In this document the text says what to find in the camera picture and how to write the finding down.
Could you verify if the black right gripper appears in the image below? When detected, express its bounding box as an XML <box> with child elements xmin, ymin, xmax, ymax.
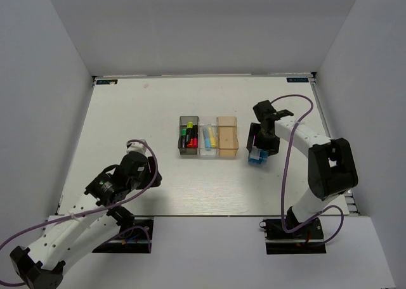
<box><xmin>247</xmin><ymin>122</ymin><xmax>280</xmax><ymax>157</ymax></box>

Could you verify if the blue round jar with label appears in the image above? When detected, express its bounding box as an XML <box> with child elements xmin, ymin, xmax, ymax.
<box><xmin>248</xmin><ymin>147</ymin><xmax>268</xmax><ymax>165</ymax></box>

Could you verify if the yellow pen tube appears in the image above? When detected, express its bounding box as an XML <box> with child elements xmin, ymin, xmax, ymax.
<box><xmin>207</xmin><ymin>125</ymin><xmax>217</xmax><ymax>148</ymax></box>

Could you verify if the light blue pen tube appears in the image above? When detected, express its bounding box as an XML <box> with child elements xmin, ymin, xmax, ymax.
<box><xmin>202</xmin><ymin>127</ymin><xmax>211</xmax><ymax>150</ymax></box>

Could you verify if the green cap black highlighter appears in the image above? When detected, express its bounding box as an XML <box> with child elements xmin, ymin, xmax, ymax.
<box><xmin>179</xmin><ymin>129</ymin><xmax>187</xmax><ymax>148</ymax></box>

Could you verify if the orange cap black highlighter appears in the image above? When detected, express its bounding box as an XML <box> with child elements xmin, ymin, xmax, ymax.
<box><xmin>187</xmin><ymin>134</ymin><xmax>198</xmax><ymax>148</ymax></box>

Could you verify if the pink cap black highlighter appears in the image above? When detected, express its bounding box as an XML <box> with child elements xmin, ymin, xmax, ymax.
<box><xmin>191</xmin><ymin>127</ymin><xmax>199</xmax><ymax>148</ymax></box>

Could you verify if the yellow cap black highlighter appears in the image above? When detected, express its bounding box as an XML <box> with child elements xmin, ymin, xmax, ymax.
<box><xmin>186</xmin><ymin>122</ymin><xmax>193</xmax><ymax>144</ymax></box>

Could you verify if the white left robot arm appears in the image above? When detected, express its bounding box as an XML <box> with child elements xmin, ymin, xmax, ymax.
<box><xmin>10</xmin><ymin>139</ymin><xmax>162</xmax><ymax>288</ymax></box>

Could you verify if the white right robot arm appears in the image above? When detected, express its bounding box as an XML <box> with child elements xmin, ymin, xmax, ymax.
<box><xmin>246</xmin><ymin>100</ymin><xmax>358</xmax><ymax>238</ymax></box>

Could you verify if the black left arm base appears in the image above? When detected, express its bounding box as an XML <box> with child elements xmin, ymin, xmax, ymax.
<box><xmin>93</xmin><ymin>217</ymin><xmax>154</xmax><ymax>254</ymax></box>

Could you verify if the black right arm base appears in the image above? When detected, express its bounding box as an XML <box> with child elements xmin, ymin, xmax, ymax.
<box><xmin>259</xmin><ymin>219</ymin><xmax>327</xmax><ymax>255</ymax></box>

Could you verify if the orange transparent container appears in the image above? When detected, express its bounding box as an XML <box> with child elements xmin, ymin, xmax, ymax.
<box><xmin>217</xmin><ymin>116</ymin><xmax>239</xmax><ymax>158</ymax></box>

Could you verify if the clear transparent container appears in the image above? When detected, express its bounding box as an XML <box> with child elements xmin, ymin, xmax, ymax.
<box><xmin>199</xmin><ymin>124</ymin><xmax>218</xmax><ymax>159</ymax></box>

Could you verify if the grey transparent container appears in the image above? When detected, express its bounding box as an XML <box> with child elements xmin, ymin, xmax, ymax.
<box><xmin>178</xmin><ymin>116</ymin><xmax>199</xmax><ymax>156</ymax></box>

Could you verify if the right blue table label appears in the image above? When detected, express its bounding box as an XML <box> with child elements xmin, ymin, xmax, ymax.
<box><xmin>286</xmin><ymin>77</ymin><xmax>309</xmax><ymax>83</ymax></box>

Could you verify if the blue table label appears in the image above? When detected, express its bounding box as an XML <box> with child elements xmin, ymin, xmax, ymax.
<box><xmin>286</xmin><ymin>77</ymin><xmax>309</xmax><ymax>83</ymax></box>
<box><xmin>96</xmin><ymin>79</ymin><xmax>118</xmax><ymax>85</ymax></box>

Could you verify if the left blue table label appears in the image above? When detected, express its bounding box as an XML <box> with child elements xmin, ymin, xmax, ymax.
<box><xmin>96</xmin><ymin>79</ymin><xmax>118</xmax><ymax>85</ymax></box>

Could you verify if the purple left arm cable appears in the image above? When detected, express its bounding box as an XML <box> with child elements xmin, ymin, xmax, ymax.
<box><xmin>0</xmin><ymin>139</ymin><xmax>159</xmax><ymax>286</ymax></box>

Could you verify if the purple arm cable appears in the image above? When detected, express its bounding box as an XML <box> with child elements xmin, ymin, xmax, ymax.
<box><xmin>0</xmin><ymin>139</ymin><xmax>159</xmax><ymax>286</ymax></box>
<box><xmin>269</xmin><ymin>94</ymin><xmax>345</xmax><ymax>248</ymax></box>

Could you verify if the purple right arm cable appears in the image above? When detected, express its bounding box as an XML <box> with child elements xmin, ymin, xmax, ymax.
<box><xmin>269</xmin><ymin>94</ymin><xmax>345</xmax><ymax>248</ymax></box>

